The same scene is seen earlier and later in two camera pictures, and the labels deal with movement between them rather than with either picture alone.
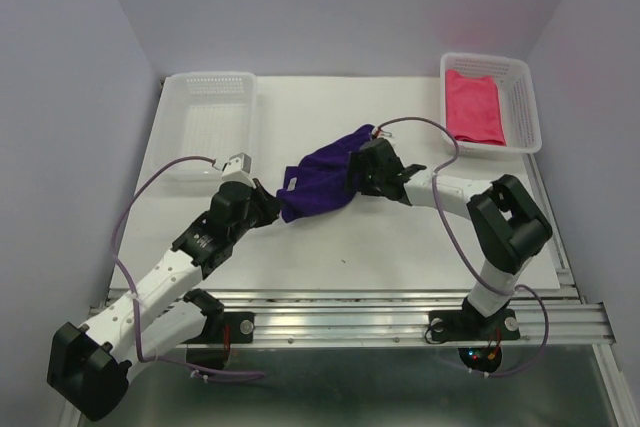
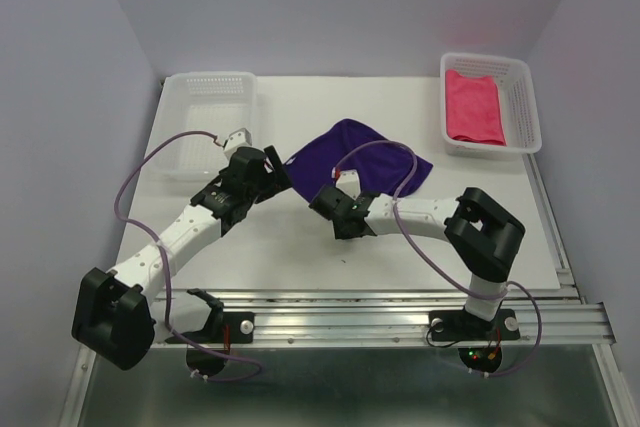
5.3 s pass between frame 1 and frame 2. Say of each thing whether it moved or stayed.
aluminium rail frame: stayed
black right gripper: moved
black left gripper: moved
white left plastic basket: stayed
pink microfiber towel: stayed
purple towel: moved
